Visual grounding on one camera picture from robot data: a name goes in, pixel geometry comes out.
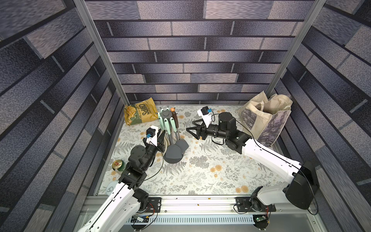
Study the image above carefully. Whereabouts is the grey utensil rack stand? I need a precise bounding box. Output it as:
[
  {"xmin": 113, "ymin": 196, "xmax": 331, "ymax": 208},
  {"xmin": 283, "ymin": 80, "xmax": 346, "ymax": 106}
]
[{"xmin": 158, "ymin": 108, "xmax": 189, "ymax": 164}]

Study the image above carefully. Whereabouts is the yellow chips bag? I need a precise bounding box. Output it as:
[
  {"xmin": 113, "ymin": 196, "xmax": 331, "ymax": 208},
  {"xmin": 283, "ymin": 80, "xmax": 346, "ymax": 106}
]
[{"xmin": 124, "ymin": 98, "xmax": 158, "ymax": 126}]

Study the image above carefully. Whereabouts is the green handle cream utensil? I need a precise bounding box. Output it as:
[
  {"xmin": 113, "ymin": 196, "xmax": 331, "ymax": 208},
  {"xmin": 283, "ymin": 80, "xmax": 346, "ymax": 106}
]
[{"xmin": 157, "ymin": 112, "xmax": 166, "ymax": 131}]

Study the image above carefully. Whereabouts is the green drink can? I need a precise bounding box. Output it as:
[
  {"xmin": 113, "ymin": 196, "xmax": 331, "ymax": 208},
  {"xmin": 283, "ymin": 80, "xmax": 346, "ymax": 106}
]
[{"xmin": 112, "ymin": 159, "xmax": 125, "ymax": 175}]

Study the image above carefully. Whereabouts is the right circuit board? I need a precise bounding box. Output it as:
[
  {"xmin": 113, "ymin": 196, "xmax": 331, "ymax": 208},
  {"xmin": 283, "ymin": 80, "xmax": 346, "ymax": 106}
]
[{"xmin": 253, "ymin": 215, "xmax": 269, "ymax": 231}]

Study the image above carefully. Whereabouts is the wooden handle white spatula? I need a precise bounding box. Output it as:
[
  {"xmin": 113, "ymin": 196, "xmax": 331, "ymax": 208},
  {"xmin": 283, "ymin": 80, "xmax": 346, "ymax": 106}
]
[{"xmin": 171, "ymin": 107, "xmax": 180, "ymax": 139}]

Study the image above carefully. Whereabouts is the green handle grey spoon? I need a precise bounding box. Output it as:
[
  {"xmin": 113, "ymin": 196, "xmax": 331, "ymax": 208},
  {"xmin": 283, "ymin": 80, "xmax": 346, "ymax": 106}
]
[{"xmin": 171, "ymin": 118, "xmax": 189, "ymax": 155}]

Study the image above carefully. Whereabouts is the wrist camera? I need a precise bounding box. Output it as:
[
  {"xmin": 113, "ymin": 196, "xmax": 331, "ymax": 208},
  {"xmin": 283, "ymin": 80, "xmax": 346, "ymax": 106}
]
[
  {"xmin": 146, "ymin": 126, "xmax": 159, "ymax": 147},
  {"xmin": 197, "ymin": 106, "xmax": 213, "ymax": 128}
]

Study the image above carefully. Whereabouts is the canvas tote bag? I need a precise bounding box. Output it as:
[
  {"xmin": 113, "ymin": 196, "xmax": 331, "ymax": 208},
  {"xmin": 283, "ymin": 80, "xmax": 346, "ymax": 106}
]
[{"xmin": 238, "ymin": 91, "xmax": 293, "ymax": 147}]

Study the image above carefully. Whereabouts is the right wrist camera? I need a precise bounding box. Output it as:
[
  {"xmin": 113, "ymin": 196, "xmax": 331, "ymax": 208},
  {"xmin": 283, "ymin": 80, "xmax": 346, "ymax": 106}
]
[{"xmin": 197, "ymin": 106, "xmax": 213, "ymax": 128}]

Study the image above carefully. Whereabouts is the circuit board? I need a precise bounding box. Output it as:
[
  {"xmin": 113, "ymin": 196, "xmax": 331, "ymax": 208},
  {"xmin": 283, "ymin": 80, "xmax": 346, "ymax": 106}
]
[
  {"xmin": 130, "ymin": 215, "xmax": 150, "ymax": 224},
  {"xmin": 253, "ymin": 215, "xmax": 269, "ymax": 231}
]

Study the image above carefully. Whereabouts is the green handle grey turner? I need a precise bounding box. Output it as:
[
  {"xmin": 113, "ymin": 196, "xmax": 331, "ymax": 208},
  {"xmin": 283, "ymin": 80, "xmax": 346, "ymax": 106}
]
[{"xmin": 164, "ymin": 119, "xmax": 183, "ymax": 164}]

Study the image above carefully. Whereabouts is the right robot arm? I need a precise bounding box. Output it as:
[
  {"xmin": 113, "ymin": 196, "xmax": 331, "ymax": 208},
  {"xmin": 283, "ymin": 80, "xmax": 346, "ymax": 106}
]
[{"xmin": 186, "ymin": 112, "xmax": 319, "ymax": 212}]

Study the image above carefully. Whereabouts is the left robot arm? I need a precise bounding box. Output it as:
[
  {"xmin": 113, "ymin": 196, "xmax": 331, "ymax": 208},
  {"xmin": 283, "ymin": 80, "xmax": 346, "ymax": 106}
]
[{"xmin": 79, "ymin": 126, "xmax": 165, "ymax": 232}]

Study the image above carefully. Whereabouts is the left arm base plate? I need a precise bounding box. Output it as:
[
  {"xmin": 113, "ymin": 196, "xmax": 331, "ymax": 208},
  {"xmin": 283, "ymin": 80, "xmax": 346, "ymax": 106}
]
[{"xmin": 139, "ymin": 197, "xmax": 162, "ymax": 214}]

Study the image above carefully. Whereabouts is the left circuit board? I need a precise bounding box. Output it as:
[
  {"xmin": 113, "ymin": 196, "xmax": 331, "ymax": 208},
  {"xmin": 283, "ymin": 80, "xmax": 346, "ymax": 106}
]
[{"xmin": 130, "ymin": 215, "xmax": 150, "ymax": 224}]

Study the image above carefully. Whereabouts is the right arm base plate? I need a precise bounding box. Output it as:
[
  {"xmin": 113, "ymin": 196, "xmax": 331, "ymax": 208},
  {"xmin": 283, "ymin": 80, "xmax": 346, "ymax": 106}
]
[{"xmin": 235, "ymin": 197, "xmax": 276, "ymax": 213}]

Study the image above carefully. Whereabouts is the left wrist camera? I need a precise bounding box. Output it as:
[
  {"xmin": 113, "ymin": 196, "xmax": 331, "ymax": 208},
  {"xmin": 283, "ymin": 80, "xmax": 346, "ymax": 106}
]
[{"xmin": 146, "ymin": 126, "xmax": 159, "ymax": 147}]

